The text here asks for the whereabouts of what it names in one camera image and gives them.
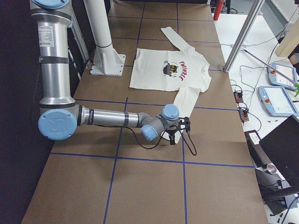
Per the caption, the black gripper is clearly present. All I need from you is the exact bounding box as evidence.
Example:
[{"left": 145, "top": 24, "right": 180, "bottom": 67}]
[{"left": 167, "top": 117, "right": 191, "bottom": 145}]

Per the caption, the cream long sleeve shirt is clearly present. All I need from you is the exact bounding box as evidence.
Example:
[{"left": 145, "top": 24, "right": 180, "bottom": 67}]
[{"left": 128, "top": 26, "right": 212, "bottom": 144}]

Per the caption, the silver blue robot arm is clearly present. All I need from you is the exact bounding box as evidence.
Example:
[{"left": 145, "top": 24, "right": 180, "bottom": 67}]
[{"left": 30, "top": 0, "right": 190, "bottom": 144}]

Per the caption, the lower orange black connector box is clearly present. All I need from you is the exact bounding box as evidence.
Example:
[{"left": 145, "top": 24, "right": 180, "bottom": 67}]
[{"left": 238, "top": 108, "right": 249, "bottom": 123}]

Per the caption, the orange black connector box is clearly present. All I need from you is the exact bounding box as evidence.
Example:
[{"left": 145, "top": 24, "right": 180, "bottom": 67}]
[
  {"left": 234, "top": 91, "right": 244, "bottom": 103},
  {"left": 238, "top": 108, "right": 249, "bottom": 123}
]

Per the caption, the upper orange black connector box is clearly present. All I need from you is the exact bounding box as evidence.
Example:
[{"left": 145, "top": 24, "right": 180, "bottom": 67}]
[{"left": 234, "top": 91, "right": 244, "bottom": 103}]

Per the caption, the black box with white label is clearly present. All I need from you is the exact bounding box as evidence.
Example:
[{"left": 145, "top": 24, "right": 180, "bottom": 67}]
[{"left": 244, "top": 130, "right": 271, "bottom": 168}]

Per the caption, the black monitor stand base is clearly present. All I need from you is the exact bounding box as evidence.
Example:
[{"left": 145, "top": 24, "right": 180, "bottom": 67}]
[{"left": 255, "top": 169, "right": 299, "bottom": 215}]

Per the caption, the black monitor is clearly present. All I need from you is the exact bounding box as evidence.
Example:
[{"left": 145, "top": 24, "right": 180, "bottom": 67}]
[{"left": 260, "top": 115, "right": 299, "bottom": 186}]

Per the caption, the near teach pendant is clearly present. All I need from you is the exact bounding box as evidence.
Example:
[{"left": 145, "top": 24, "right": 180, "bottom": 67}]
[{"left": 258, "top": 86, "right": 299, "bottom": 117}]

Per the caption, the teach pendant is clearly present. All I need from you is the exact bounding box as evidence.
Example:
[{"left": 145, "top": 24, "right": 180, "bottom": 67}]
[
  {"left": 267, "top": 62, "right": 299, "bottom": 91},
  {"left": 258, "top": 86, "right": 299, "bottom": 117}
]

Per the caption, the far teach pendant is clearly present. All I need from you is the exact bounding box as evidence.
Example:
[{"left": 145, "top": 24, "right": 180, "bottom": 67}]
[{"left": 267, "top": 62, "right": 299, "bottom": 91}]

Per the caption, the green tipped grabber stick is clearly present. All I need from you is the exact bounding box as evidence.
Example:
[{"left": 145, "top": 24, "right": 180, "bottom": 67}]
[{"left": 242, "top": 48, "right": 299, "bottom": 97}]

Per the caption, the red fire extinguisher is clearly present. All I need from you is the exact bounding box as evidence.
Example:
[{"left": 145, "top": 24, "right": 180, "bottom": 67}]
[{"left": 213, "top": 0, "right": 224, "bottom": 21}]

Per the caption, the wooden board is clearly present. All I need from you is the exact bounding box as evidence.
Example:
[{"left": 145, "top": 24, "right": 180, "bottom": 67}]
[{"left": 276, "top": 19, "right": 299, "bottom": 57}]

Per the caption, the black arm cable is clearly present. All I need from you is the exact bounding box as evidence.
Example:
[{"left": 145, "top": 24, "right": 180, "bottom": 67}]
[{"left": 127, "top": 127, "right": 198, "bottom": 156}]

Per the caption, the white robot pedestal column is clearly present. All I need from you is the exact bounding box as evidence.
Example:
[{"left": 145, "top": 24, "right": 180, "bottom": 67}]
[{"left": 84, "top": 0, "right": 126, "bottom": 77}]

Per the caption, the aluminium frame post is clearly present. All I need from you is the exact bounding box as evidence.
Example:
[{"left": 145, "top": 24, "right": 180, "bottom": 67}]
[{"left": 223, "top": 0, "right": 265, "bottom": 73}]

